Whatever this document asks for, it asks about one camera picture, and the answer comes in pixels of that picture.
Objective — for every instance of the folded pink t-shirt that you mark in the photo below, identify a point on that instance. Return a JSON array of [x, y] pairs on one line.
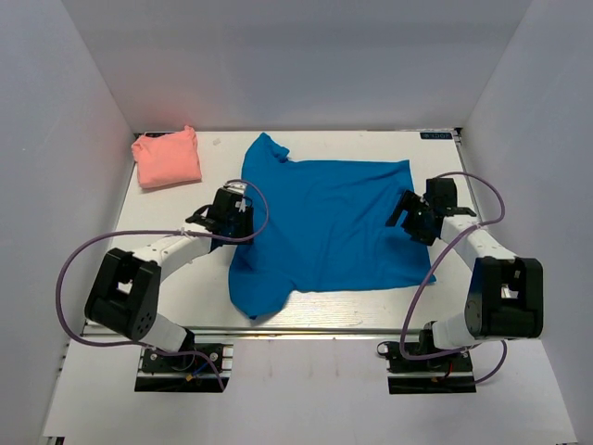
[[168, 159]]

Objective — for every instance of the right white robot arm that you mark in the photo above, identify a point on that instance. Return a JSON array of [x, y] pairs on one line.
[[505, 300]]

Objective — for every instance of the blue label sticker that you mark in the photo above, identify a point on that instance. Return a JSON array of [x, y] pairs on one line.
[[436, 135]]

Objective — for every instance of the blue t-shirt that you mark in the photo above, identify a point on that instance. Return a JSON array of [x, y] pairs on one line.
[[323, 229]]

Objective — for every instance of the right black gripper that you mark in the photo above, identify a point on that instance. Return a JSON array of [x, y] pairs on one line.
[[409, 201]]

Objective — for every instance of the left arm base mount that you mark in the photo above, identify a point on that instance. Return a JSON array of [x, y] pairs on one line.
[[193, 374]]

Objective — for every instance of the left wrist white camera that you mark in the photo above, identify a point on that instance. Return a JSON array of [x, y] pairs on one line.
[[237, 192]]

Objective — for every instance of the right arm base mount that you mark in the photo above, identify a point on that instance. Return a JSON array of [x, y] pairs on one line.
[[452, 374]]

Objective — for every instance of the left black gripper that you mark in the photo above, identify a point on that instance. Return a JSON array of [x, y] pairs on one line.
[[246, 217]]

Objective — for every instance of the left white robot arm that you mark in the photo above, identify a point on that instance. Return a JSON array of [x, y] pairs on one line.
[[125, 293]]

